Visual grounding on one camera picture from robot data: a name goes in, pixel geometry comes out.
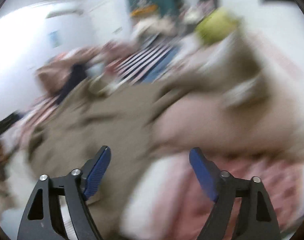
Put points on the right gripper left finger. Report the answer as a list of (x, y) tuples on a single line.
[(43, 217)]

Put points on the pink knit pillow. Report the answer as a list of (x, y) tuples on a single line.
[(246, 113)]

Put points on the blue wall poster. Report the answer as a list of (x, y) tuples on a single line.
[(54, 39)]

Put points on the brown knit sweater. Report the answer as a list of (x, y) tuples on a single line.
[(123, 119)]

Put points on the beige clothes pile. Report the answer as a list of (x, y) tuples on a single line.
[(153, 25)]

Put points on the pink crumpled quilt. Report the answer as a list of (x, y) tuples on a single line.
[(53, 75)]

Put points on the black folded garment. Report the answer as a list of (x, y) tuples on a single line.
[(76, 76)]

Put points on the green plush toy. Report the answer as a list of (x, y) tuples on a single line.
[(216, 26)]

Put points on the light blue folded garment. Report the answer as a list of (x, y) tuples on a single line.
[(94, 70)]

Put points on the yellow framed cabinet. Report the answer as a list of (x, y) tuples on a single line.
[(144, 11)]

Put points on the striped fleece blanket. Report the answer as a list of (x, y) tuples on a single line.
[(135, 66)]

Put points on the white bed headboard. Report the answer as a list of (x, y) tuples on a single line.
[(282, 23)]

